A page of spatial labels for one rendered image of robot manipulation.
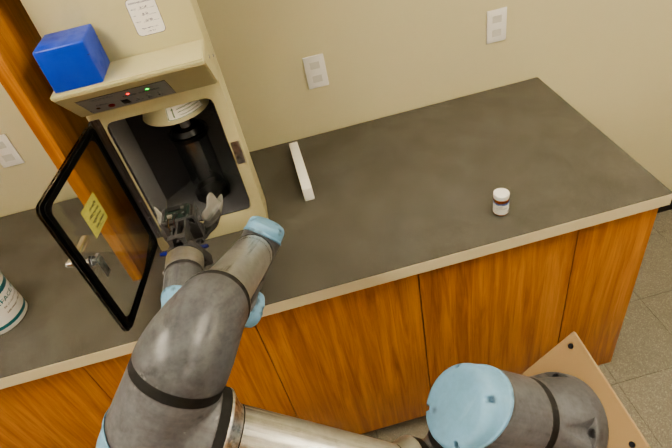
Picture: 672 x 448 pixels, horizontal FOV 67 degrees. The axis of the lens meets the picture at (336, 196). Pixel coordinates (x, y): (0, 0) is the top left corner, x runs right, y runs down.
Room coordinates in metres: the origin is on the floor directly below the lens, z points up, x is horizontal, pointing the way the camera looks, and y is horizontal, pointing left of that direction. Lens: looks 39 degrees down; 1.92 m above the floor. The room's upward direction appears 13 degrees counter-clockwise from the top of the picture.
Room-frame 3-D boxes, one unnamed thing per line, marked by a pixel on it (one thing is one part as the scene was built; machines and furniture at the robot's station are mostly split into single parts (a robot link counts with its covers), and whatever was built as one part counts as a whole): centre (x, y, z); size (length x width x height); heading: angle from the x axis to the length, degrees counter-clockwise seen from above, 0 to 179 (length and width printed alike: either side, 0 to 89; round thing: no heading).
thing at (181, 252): (0.75, 0.33, 1.22); 0.08 x 0.05 x 0.08; 93
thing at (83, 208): (0.95, 0.53, 1.19); 0.30 x 0.01 x 0.40; 174
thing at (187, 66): (1.07, 0.36, 1.46); 0.32 x 0.12 x 0.10; 93
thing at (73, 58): (1.06, 0.46, 1.56); 0.10 x 0.10 x 0.09; 3
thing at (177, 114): (1.23, 0.35, 1.34); 0.18 x 0.18 x 0.05
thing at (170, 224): (0.83, 0.33, 1.22); 0.12 x 0.08 x 0.09; 3
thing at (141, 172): (1.25, 0.37, 1.19); 0.26 x 0.24 x 0.35; 93
